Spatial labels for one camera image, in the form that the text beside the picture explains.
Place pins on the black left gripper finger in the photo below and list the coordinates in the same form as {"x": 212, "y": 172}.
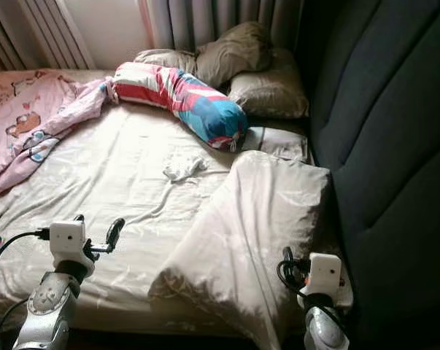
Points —
{"x": 79, "y": 217}
{"x": 115, "y": 233}

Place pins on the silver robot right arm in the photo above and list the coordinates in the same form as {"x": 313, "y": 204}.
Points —
{"x": 325, "y": 328}

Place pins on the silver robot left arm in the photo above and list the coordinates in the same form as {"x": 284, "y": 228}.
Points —
{"x": 48, "y": 306}

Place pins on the beige floral bed sheet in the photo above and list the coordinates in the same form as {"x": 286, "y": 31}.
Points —
{"x": 110, "y": 182}

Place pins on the large beige pillow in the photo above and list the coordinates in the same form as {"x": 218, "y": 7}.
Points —
{"x": 256, "y": 237}

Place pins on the white crumpled tissue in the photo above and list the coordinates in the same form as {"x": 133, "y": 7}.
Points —
{"x": 183, "y": 168}

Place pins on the pink cartoon print blanket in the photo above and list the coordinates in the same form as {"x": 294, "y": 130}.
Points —
{"x": 30, "y": 120}

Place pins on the grey folded pillowcase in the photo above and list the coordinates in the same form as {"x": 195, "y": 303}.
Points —
{"x": 278, "y": 142}

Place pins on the striped red blue bolster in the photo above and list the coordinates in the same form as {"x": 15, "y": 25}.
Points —
{"x": 187, "y": 100}

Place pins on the dark grey upholstered panel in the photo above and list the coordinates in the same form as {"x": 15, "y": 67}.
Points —
{"x": 387, "y": 146}

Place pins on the flat taupe pillow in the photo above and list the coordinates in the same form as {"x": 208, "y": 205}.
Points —
{"x": 165, "y": 59}

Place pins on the plump taupe pillow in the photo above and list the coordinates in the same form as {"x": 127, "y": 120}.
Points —
{"x": 271, "y": 89}

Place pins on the white radiator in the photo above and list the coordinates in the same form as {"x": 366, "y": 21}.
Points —
{"x": 37, "y": 33}

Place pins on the crumpled brown pillow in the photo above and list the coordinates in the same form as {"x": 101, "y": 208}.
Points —
{"x": 233, "y": 51}

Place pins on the grey curtain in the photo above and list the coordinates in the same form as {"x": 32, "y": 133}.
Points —
{"x": 220, "y": 16}

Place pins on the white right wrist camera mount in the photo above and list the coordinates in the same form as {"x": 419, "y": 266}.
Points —
{"x": 320, "y": 275}

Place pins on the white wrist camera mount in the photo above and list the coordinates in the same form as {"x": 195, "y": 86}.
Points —
{"x": 68, "y": 242}
{"x": 320, "y": 275}

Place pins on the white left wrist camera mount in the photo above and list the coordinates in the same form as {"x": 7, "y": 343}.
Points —
{"x": 68, "y": 242}

